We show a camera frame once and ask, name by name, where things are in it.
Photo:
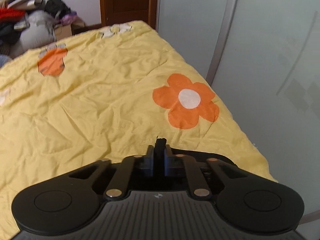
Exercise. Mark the yellow floral bed quilt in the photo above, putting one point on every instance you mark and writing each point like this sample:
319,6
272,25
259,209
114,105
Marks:
107,93

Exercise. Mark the cardboard box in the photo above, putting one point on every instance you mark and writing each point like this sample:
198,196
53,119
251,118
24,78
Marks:
63,31

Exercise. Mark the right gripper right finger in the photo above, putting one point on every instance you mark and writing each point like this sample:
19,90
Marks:
170,162

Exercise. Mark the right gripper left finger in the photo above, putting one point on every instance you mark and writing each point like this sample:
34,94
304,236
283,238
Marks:
146,162

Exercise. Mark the pile of clothes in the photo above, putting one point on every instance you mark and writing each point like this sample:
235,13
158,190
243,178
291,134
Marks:
30,24

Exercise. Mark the brown wooden door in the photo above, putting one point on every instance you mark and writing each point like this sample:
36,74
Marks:
121,11

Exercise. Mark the black pants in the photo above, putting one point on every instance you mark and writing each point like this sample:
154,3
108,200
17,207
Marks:
160,145

